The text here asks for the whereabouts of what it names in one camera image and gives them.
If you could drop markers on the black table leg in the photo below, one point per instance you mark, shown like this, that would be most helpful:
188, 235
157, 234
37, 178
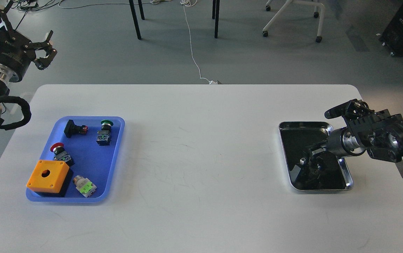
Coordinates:
135, 17
215, 16

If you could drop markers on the red mushroom push button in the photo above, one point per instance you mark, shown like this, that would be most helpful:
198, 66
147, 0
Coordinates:
60, 154

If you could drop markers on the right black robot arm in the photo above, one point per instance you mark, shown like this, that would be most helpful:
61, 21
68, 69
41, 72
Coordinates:
377, 133

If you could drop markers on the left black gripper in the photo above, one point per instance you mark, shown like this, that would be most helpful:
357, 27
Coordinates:
12, 53

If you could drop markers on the black selector switch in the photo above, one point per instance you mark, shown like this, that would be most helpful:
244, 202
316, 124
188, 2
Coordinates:
71, 129

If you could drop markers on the orange button enclosure box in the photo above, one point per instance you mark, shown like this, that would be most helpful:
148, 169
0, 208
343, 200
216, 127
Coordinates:
50, 177

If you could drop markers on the blue plastic tray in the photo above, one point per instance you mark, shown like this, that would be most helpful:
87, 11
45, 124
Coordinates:
95, 162

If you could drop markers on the green push button switch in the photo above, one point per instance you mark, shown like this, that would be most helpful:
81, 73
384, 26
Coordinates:
104, 135

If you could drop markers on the black table leg left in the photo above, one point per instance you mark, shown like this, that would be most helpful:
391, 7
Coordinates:
135, 17

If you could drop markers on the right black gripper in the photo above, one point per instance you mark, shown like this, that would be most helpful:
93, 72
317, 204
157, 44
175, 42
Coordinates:
319, 156

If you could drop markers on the green illuminated push button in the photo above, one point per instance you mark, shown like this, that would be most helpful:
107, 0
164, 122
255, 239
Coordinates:
84, 186

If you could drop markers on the black table leg right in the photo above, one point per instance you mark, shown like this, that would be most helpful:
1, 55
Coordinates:
215, 16

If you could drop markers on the silver metal tray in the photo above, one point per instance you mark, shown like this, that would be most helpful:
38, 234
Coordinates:
295, 136

